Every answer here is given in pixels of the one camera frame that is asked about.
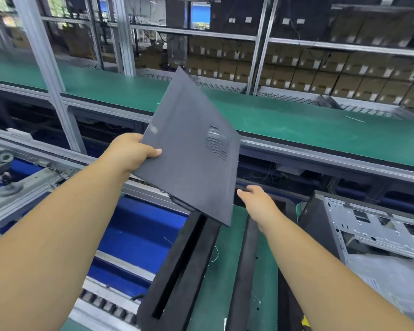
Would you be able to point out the person's left hand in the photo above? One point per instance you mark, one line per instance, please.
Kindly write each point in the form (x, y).
(126, 153)

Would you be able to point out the person's right hand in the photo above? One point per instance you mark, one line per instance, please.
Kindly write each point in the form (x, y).
(260, 205)

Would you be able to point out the person's left thumb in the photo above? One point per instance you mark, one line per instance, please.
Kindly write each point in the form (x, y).
(151, 152)

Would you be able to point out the person's right thumb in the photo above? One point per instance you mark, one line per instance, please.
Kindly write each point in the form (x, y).
(253, 188)

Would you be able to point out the dark grey computer side panel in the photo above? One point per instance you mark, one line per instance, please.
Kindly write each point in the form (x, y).
(189, 148)

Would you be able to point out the person's right forearm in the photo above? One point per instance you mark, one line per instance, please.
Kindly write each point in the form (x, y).
(327, 279)

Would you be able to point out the person's left forearm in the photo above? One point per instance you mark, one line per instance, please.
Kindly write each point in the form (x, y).
(45, 237)

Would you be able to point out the green conveyor belt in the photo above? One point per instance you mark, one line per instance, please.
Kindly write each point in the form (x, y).
(296, 120)

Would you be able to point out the black foam strip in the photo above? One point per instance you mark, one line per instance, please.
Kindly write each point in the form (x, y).
(244, 272)

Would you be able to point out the green pallet mat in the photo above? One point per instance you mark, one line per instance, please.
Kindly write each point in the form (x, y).
(224, 268)

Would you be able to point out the black foam slotted block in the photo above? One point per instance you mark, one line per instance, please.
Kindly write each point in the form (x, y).
(179, 268)

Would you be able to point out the open computer case chassis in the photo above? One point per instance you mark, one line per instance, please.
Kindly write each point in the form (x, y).
(372, 237)

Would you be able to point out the stack of cardboard boxes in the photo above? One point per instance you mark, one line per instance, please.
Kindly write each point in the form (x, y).
(324, 75)

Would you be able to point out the blue monitor screen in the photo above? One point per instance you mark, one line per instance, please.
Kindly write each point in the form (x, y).
(200, 16)

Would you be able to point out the grey roller stopper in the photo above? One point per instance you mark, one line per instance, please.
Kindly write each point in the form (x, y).
(5, 184)

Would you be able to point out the aluminium conveyor rail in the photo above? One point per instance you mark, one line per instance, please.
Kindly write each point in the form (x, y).
(31, 189)

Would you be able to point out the aluminium shelf rail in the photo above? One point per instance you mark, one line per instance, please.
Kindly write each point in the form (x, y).
(348, 47)
(193, 31)

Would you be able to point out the aluminium frame post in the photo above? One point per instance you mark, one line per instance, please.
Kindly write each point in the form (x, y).
(48, 75)

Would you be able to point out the aluminium frame upright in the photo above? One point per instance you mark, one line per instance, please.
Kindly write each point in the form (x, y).
(262, 44)

